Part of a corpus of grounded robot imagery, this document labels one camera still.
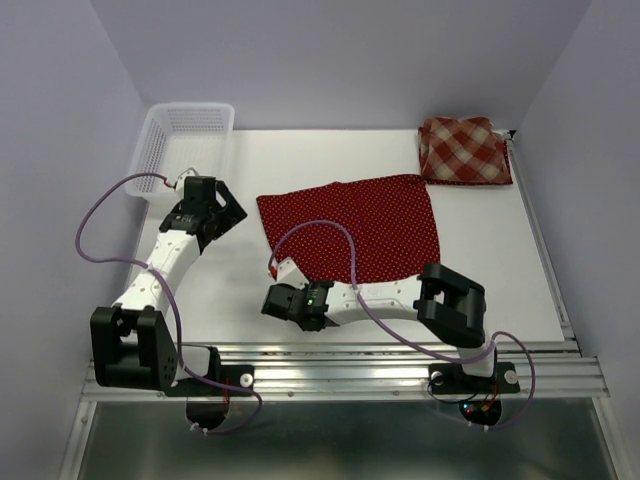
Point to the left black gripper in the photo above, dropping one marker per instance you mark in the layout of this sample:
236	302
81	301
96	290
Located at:
231	213

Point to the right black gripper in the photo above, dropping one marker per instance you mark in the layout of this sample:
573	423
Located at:
306	289

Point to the red plaid skirt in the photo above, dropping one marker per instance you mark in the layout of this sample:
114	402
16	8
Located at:
453	131

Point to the red polka dot skirt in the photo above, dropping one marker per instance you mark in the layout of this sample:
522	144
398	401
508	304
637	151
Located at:
467	164

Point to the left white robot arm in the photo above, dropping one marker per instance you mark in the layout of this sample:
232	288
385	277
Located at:
131	343

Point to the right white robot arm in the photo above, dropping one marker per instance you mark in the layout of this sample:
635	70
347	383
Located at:
450	305

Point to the white plastic basket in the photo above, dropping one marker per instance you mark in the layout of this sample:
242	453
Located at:
175	137

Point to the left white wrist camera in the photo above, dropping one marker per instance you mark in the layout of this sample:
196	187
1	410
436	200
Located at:
179	182

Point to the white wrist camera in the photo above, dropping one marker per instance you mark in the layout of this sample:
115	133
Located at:
287	272
179	182

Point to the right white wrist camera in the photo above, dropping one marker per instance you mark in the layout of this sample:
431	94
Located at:
287	272

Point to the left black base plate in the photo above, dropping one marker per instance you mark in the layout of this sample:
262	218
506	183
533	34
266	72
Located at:
236	379

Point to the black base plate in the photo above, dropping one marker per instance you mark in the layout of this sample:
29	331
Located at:
236	379
450	379

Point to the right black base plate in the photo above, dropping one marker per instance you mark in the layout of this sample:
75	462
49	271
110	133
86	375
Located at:
450	379

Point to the aluminium rail frame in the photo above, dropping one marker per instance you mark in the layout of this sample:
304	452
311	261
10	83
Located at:
370	367

